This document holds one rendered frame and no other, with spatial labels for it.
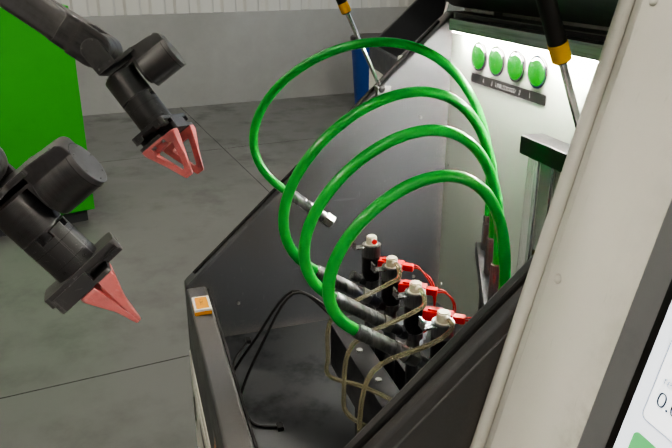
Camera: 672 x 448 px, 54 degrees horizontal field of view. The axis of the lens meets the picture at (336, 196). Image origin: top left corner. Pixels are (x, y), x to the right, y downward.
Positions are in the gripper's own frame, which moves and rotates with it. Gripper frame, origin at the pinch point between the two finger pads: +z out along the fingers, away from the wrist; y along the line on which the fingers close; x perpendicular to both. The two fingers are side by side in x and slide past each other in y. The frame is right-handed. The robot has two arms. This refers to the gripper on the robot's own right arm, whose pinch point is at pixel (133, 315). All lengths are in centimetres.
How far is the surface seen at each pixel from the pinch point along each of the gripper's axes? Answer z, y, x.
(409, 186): 5.8, 30.8, -20.8
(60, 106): -34, 23, 335
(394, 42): -1, 52, 5
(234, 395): 21.2, 0.3, 8.5
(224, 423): 20.5, -2.7, 3.2
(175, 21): -34, 181, 641
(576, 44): 13, 65, -12
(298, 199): 9.6, 28.3, 16.8
